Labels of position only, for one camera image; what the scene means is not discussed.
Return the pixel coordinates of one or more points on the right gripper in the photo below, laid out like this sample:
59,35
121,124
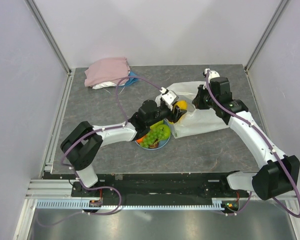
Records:
197,101

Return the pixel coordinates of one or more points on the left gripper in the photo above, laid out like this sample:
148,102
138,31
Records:
175,117

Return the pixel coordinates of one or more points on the yellow mango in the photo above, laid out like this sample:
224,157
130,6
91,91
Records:
182,104

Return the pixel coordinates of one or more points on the white plastic bag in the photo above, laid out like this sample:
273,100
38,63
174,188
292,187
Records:
194,121

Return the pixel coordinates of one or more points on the green grapes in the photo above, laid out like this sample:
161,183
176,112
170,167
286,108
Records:
150,141

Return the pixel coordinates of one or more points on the orange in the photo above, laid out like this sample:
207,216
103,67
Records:
140,140

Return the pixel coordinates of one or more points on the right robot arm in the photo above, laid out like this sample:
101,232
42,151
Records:
278,172

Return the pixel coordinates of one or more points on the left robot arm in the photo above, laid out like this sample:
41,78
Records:
81,146

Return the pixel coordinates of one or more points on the green apple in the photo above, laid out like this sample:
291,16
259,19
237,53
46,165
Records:
161,130

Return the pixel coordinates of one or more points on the blue plate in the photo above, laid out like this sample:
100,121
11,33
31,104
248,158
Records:
161,143

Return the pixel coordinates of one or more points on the blue cloth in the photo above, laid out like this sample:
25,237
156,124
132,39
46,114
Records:
128,81

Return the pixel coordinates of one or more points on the white cloth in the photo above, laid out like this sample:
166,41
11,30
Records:
106,84

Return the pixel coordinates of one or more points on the pink cloth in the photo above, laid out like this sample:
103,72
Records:
110,69

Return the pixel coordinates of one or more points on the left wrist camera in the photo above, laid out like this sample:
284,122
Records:
168,96

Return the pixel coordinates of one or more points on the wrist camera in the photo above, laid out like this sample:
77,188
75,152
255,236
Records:
210,74
168,96

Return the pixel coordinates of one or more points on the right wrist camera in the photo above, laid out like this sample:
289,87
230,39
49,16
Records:
210,74

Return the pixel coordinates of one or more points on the cable duct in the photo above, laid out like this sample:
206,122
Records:
80,204

